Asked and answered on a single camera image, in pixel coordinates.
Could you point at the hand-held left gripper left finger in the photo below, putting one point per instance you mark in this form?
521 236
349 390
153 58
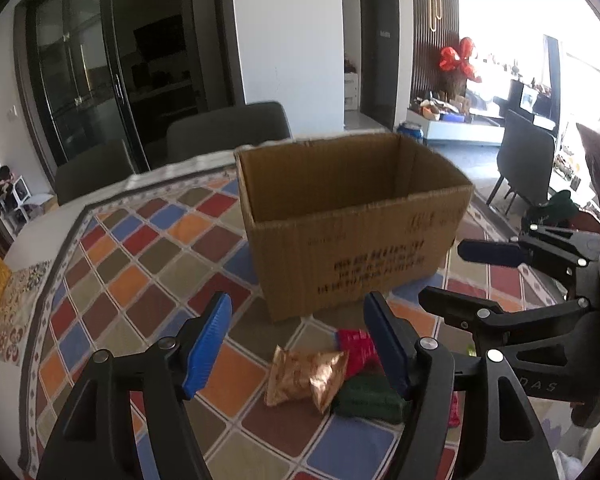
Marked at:
207 345

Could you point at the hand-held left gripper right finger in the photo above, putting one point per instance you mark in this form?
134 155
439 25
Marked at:
387 345

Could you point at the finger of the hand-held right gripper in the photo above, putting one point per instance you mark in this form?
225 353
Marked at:
490 252
520 322

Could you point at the red pink snack packet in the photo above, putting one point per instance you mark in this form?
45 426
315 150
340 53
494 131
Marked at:
357 352

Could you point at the dark green snack packet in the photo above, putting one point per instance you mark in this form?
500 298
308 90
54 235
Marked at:
367 400

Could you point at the gold foil snack packet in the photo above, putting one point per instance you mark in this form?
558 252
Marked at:
300 375

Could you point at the pink crinkled wrapper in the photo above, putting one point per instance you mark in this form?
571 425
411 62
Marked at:
454 410

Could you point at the brown cardboard box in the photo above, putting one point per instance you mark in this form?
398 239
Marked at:
350 240

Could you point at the green cloth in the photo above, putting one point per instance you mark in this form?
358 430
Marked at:
555 210

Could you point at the checked multicolour table cloth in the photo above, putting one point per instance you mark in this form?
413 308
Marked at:
145 285

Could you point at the dark grey dining chair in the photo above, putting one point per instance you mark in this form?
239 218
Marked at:
525 160

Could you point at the white low cabinet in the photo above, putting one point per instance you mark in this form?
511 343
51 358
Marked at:
460 132

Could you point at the blue can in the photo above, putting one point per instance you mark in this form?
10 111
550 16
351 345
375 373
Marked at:
411 132

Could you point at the black cabinet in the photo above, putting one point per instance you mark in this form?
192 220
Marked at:
532 100

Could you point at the floral patterned placemat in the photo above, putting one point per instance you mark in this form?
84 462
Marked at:
27 305

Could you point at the red flower decoration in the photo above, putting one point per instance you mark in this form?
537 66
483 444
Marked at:
455 60

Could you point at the grey upholstered chair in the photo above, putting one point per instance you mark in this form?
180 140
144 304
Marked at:
230 130
95 170

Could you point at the white storage cabinet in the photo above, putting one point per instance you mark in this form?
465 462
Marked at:
351 92

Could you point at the dark interior door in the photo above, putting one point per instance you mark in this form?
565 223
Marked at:
380 50

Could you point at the small white shelf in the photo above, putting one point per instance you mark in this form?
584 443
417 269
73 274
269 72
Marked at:
10 200

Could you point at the black framed glass sliding door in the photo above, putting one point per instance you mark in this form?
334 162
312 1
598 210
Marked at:
105 60

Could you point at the dark slatted wall panel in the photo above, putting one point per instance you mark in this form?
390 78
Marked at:
432 30

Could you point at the white wall switch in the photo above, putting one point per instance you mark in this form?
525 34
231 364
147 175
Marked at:
12 111

